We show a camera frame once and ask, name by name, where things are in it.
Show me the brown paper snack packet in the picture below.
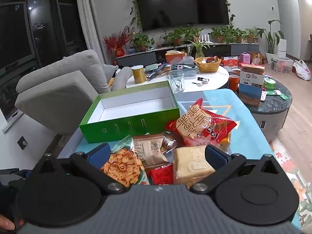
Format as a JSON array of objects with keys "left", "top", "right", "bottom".
[{"left": 133, "top": 134, "right": 171, "bottom": 168}]

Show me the white round coffee table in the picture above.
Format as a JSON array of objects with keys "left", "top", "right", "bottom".
[{"left": 125, "top": 63, "right": 230, "bottom": 93}]

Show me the grey sofa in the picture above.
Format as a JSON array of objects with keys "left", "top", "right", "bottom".
[{"left": 15, "top": 49, "right": 133, "bottom": 136}]

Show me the brown and blue cardboard box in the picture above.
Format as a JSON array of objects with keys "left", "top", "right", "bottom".
[{"left": 238, "top": 63, "right": 265, "bottom": 107}]

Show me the orange cup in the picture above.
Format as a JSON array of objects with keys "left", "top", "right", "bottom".
[{"left": 229, "top": 74, "right": 239, "bottom": 92}]

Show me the dark glass door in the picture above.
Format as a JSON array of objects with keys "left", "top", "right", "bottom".
[{"left": 0, "top": 0, "right": 88, "bottom": 125}]

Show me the white air purifier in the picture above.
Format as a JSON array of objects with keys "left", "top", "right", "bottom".
[{"left": 275, "top": 38, "right": 287, "bottom": 58}]

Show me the yellow woven basket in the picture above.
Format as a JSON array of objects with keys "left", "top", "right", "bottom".
[{"left": 194, "top": 57, "right": 222, "bottom": 73}]

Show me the white curtain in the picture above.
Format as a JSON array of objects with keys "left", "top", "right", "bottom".
[{"left": 74, "top": 0, "right": 110, "bottom": 65}]

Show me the beige rice cracker packet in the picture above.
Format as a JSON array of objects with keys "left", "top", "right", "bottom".
[{"left": 173, "top": 145, "right": 216, "bottom": 184}]

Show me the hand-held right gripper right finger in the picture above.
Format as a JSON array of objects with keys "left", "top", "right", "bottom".
[{"left": 190, "top": 144, "right": 287, "bottom": 195}]

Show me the green tape roll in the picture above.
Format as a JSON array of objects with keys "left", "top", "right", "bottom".
[{"left": 264, "top": 77, "right": 276, "bottom": 90}]

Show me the red foil snack packet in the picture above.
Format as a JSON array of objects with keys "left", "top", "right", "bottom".
[{"left": 149, "top": 163, "right": 174, "bottom": 185}]

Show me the dark marble round table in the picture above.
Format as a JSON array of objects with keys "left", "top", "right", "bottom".
[{"left": 244, "top": 77, "right": 293, "bottom": 134}]

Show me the green cardboard box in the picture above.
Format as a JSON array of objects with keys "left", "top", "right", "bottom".
[{"left": 79, "top": 80, "right": 181, "bottom": 144}]

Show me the clear storage bin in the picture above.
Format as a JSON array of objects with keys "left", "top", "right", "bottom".
[{"left": 271, "top": 56, "right": 294, "bottom": 74}]

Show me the orange tissue box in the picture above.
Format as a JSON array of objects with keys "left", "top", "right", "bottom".
[{"left": 165, "top": 50, "right": 186, "bottom": 64}]

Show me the orange and white flat box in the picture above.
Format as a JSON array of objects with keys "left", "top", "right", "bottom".
[{"left": 221, "top": 57, "right": 239, "bottom": 68}]

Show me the floral rug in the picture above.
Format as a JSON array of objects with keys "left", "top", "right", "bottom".
[{"left": 269, "top": 136, "right": 312, "bottom": 227}]

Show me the potted green plant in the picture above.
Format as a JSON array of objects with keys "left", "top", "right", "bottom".
[
  {"left": 189, "top": 27, "right": 204, "bottom": 42},
  {"left": 208, "top": 27, "right": 230, "bottom": 44},
  {"left": 162, "top": 28, "right": 193, "bottom": 47},
  {"left": 245, "top": 28, "right": 259, "bottom": 44},
  {"left": 229, "top": 27, "right": 246, "bottom": 44},
  {"left": 130, "top": 33, "right": 155, "bottom": 52}
]

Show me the tall plant in white pot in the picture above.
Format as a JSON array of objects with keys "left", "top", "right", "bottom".
[{"left": 255, "top": 19, "right": 284, "bottom": 64}]

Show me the dark blue flat box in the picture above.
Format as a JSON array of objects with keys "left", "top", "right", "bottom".
[{"left": 146, "top": 65, "right": 168, "bottom": 78}]

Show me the red berry decoration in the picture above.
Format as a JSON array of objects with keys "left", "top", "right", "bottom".
[{"left": 103, "top": 26, "right": 133, "bottom": 56}]

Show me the clear glass mug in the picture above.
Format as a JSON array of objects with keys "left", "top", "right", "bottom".
[{"left": 168, "top": 70, "right": 185, "bottom": 93}]

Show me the spider plant in glass vase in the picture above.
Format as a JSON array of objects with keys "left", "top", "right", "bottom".
[{"left": 189, "top": 38, "right": 210, "bottom": 59}]

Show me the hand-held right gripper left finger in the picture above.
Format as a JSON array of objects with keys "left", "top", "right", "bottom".
[{"left": 32, "top": 143, "right": 131, "bottom": 195}]

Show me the large red cracker bag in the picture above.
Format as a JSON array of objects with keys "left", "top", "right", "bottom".
[{"left": 166, "top": 98, "right": 237, "bottom": 147}]

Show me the yellow can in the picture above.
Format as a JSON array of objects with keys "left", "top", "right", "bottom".
[{"left": 132, "top": 65, "right": 147, "bottom": 84}]

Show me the blue-grey plastic basket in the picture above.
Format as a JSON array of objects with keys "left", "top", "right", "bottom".
[{"left": 171, "top": 62, "right": 198, "bottom": 76}]

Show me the white plastic bag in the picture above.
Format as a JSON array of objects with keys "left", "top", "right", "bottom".
[{"left": 294, "top": 60, "right": 311, "bottom": 81}]

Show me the green bag of orange crisps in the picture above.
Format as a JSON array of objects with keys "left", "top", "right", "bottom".
[{"left": 101, "top": 135, "right": 150, "bottom": 188}]

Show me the clear packet of brown snack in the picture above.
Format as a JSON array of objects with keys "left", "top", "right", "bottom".
[{"left": 161, "top": 131, "right": 183, "bottom": 154}]

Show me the pink box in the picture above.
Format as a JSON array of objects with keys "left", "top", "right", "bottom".
[{"left": 239, "top": 52, "right": 251, "bottom": 65}]

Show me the trailing green vine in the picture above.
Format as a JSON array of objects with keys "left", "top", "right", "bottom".
[
  {"left": 128, "top": 0, "right": 144, "bottom": 33},
  {"left": 224, "top": 0, "right": 236, "bottom": 27}
]

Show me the black wall television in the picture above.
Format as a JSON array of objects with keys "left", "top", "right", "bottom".
[{"left": 134, "top": 0, "right": 230, "bottom": 32}]

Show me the person's left hand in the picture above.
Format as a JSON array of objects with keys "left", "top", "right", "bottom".
[{"left": 0, "top": 214, "right": 15, "bottom": 231}]

